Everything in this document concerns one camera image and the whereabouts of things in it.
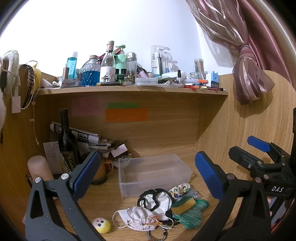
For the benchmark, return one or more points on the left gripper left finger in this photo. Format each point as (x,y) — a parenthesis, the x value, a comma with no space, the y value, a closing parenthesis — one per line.
(43,221)

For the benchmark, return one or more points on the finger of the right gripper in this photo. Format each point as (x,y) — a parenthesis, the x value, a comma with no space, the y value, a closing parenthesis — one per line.
(258,144)

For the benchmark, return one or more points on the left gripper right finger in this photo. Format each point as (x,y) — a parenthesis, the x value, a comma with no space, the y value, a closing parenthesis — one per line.
(242,212)

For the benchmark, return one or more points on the yellow plush ball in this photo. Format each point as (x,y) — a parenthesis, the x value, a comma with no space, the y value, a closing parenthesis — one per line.
(101,225)

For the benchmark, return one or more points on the green knitted cloth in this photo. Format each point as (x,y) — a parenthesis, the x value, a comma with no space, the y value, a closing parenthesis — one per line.
(192,218)

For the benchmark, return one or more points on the yellow green sponge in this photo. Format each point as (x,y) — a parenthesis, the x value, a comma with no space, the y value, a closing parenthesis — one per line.
(183,205)

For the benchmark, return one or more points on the floral scrunchie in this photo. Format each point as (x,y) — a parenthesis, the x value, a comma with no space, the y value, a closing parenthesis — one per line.
(179,190)

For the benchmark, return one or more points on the white drawstring pouch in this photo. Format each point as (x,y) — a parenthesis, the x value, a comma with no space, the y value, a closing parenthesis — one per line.
(137,218)

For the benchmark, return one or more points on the black white fabric bundle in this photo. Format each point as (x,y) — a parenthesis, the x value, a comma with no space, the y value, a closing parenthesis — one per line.
(158,201)

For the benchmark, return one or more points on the beige cylinder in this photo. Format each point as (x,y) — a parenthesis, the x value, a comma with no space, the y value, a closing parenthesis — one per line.
(38,166)

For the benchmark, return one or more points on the brown mug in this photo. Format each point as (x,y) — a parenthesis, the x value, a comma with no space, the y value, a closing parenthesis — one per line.
(106,168)

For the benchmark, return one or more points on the dark wine bottle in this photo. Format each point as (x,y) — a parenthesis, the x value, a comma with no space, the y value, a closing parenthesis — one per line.
(68,144)

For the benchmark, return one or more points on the clear plastic storage bin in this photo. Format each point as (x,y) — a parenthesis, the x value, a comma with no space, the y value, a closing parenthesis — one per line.
(137,175)

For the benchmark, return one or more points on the white small box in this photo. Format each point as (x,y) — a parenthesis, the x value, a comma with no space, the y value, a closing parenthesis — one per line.
(119,150)

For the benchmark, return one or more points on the pink striped curtain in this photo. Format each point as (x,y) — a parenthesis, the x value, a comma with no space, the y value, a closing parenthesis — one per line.
(236,25)

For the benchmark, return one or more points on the pink sticky note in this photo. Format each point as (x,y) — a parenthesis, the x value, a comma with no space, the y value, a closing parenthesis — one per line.
(85,106)

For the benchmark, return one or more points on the green sticky note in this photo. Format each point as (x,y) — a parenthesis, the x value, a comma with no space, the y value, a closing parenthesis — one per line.
(122,105)

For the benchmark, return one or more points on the orange sticky note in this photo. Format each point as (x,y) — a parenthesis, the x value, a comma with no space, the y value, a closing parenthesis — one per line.
(121,115)

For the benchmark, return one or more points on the wooden shelf board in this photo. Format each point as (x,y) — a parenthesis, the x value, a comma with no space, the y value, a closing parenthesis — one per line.
(131,88)

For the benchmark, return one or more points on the blue liquid bottle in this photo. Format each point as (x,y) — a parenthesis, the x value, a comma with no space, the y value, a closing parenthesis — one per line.
(91,72)

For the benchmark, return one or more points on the clear illustrated glass bottle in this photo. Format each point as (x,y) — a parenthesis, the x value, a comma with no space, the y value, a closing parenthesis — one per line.
(107,70)

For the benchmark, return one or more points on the tall blue bottle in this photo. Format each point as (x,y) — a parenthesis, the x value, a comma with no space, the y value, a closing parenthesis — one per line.
(71,64)

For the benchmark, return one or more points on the mint green pump bottle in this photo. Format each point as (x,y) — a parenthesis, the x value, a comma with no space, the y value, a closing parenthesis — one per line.
(119,56)

